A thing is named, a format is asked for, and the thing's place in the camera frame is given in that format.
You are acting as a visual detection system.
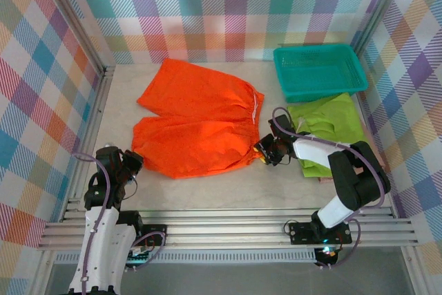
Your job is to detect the teal plastic basket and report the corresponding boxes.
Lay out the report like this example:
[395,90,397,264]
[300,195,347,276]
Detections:
[272,44,369,104]

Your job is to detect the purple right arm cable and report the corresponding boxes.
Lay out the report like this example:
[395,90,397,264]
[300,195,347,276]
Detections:
[271,106,386,270]

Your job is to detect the lime green shorts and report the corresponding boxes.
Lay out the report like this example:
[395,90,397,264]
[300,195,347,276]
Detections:
[286,93,367,179]

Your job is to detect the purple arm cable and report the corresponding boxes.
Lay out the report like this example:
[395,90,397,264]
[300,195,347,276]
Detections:
[271,106,386,270]
[70,151,167,295]

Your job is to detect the pink shorts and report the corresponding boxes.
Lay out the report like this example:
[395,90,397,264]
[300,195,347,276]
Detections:
[318,115,386,184]

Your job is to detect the right circuit board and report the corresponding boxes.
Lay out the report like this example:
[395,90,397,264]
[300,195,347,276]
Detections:
[316,245,338,265]

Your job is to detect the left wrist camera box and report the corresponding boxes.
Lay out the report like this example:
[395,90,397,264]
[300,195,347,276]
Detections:
[123,149,145,173]

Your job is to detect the left circuit board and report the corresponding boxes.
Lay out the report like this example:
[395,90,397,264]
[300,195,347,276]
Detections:
[119,248,153,265]

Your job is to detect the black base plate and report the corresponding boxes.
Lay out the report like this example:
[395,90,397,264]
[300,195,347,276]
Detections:
[288,221,353,246]
[104,224,169,248]

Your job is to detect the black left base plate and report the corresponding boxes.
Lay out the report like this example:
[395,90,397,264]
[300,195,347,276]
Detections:
[104,224,169,248]

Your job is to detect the slotted grey cable duct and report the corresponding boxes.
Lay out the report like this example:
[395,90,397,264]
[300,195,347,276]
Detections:
[53,251,318,265]

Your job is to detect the circuit board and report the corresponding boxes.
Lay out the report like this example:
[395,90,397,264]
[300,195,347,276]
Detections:
[119,248,153,265]
[316,245,338,265]

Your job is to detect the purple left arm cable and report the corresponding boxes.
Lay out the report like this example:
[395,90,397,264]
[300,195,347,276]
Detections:
[70,151,167,295]

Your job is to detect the orange shorts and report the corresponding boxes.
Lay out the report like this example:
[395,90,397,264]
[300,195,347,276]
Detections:
[131,58,266,180]

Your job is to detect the aluminium side rail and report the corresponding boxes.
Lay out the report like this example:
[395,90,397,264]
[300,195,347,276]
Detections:
[355,94,398,216]
[79,66,115,213]

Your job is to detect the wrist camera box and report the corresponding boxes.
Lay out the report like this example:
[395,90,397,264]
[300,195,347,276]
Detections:
[254,133,276,153]
[123,149,145,173]

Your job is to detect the aluminium front rail frame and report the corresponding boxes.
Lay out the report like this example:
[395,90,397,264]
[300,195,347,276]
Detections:
[36,207,421,253]

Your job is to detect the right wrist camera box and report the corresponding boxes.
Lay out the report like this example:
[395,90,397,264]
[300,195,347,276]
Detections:
[254,133,276,153]

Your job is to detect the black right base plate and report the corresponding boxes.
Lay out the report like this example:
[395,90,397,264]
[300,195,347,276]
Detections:
[288,221,353,246]

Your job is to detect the aluminium corner post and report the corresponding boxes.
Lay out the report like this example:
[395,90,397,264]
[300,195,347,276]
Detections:
[354,0,408,54]
[36,0,117,75]

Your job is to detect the thin black left gripper wire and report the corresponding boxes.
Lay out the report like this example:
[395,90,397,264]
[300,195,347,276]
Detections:
[119,179,140,203]

